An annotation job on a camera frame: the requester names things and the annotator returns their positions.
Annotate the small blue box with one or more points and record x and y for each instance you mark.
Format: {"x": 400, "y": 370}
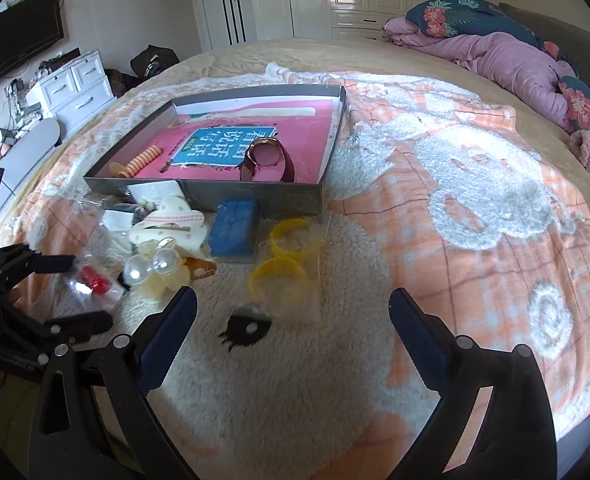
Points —
{"x": 232, "y": 227}

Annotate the grey headboard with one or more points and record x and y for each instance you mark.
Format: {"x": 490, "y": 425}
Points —
{"x": 565, "y": 30}

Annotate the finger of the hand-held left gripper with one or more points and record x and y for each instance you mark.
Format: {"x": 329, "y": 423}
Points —
{"x": 82, "y": 322}
{"x": 55, "y": 263}

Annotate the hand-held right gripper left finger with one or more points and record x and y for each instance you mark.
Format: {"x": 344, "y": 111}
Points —
{"x": 167, "y": 342}

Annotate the white card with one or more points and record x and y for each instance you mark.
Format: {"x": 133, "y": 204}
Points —
{"x": 157, "y": 191}

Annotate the black bag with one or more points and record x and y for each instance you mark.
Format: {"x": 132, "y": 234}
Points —
{"x": 152, "y": 62}

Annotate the white drawer cabinet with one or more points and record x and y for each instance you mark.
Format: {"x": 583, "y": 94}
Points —
{"x": 77, "y": 85}

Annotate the blue floral pillow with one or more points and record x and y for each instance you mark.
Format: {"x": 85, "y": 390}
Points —
{"x": 455, "y": 15}

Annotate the pink book with blue label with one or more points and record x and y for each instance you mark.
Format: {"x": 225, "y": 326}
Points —
{"x": 315, "y": 135}

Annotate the orange spotted hair clip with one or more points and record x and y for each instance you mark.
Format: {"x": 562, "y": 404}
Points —
{"x": 200, "y": 269}

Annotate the bed with beige sheet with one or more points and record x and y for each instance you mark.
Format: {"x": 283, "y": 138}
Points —
{"x": 300, "y": 52}

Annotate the person's left forearm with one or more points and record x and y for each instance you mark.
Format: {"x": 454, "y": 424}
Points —
{"x": 12, "y": 420}

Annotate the red ball earrings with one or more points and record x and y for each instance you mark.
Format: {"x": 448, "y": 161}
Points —
{"x": 94, "y": 280}

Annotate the dark clothes pile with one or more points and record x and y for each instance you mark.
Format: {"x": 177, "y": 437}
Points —
{"x": 120, "y": 82}

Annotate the grey cardboard box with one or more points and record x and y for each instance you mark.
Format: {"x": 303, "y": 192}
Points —
{"x": 225, "y": 197}

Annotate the white cloud hair clip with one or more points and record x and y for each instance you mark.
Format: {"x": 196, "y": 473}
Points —
{"x": 170, "y": 227}

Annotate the pink quilt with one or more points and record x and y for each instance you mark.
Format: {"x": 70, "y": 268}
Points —
{"x": 505, "y": 65}

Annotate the black wall television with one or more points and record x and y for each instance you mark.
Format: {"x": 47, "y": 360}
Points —
{"x": 17, "y": 40}

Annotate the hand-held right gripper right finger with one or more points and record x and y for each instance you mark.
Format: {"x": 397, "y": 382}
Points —
{"x": 417, "y": 340}

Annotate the orange and white printed blanket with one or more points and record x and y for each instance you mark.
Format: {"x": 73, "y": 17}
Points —
{"x": 475, "y": 240}

